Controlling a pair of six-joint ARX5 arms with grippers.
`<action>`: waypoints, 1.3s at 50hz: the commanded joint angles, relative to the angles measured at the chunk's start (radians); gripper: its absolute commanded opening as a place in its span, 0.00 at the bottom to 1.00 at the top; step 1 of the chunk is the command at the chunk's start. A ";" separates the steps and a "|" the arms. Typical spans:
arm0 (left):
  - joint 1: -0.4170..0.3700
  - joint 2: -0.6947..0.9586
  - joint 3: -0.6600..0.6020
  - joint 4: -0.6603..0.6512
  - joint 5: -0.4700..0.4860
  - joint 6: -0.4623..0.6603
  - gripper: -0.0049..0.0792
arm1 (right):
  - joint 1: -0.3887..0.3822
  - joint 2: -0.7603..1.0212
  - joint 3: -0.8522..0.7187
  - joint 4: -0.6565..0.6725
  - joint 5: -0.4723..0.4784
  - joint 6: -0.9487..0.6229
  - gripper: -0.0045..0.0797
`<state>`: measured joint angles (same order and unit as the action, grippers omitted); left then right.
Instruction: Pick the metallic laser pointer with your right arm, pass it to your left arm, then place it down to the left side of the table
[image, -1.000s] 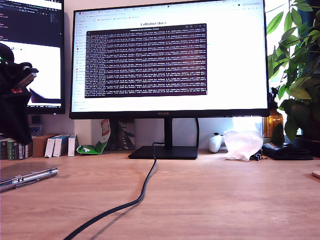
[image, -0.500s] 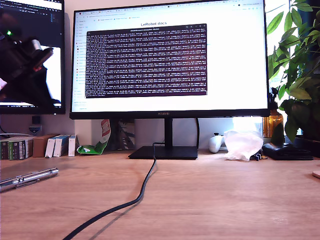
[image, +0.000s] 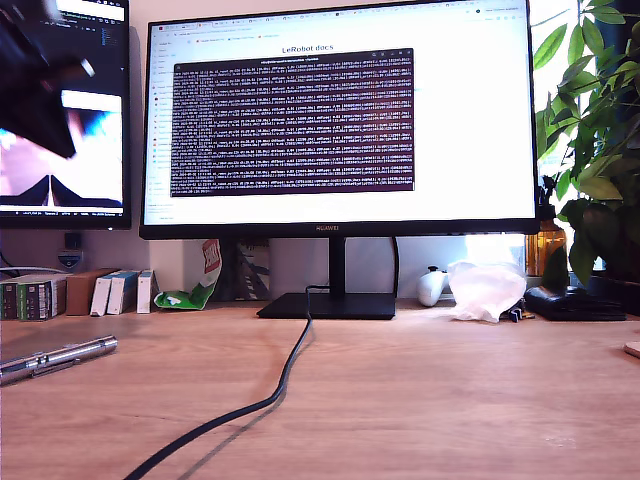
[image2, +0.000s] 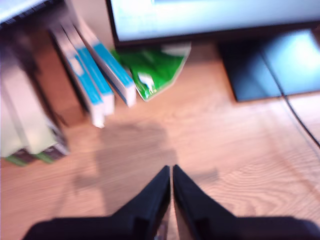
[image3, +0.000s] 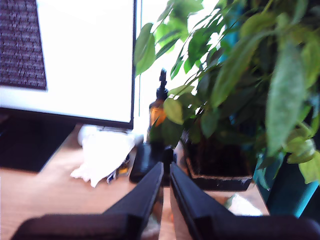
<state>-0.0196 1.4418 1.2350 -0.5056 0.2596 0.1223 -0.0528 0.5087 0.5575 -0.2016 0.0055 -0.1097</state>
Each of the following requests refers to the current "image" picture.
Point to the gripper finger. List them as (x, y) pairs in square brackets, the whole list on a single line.
[(40, 115)]

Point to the metallic silver laser pointer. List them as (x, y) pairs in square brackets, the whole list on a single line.
[(75, 352)]

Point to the blue shield badge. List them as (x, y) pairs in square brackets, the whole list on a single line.
[(70, 260)]

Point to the brown cardboard box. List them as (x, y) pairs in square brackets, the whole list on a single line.
[(81, 292)]

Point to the green barcode small box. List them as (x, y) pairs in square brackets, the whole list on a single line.
[(41, 300)]

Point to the dark green small box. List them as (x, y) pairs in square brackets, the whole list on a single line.
[(8, 302)]

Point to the white and blue box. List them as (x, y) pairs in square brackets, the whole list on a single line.
[(119, 294), (100, 297), (144, 292)]

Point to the green snack bag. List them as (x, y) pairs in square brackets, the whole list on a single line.
[(182, 299)]

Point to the grey patterned box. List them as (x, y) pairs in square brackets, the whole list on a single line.
[(250, 271)]

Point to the large black Huawei monitor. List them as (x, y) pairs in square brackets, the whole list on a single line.
[(450, 125)]

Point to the crumpled clear plastic bag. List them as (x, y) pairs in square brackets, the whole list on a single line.
[(485, 291)]

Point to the amber glass pump bottle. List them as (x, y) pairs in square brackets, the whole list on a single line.
[(539, 246)]

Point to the black and yellow clip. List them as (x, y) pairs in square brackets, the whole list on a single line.
[(518, 314)]

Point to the green leafy houseplant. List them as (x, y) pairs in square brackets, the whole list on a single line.
[(600, 150)]

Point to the black leather pouch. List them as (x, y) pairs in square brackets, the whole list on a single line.
[(572, 304)]

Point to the dark plant pot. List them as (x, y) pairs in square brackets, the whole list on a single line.
[(617, 290)]

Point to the black monitor with camera feed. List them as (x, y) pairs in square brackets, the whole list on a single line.
[(95, 160)]

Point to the black wall adapter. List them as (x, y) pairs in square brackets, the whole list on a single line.
[(72, 241)]

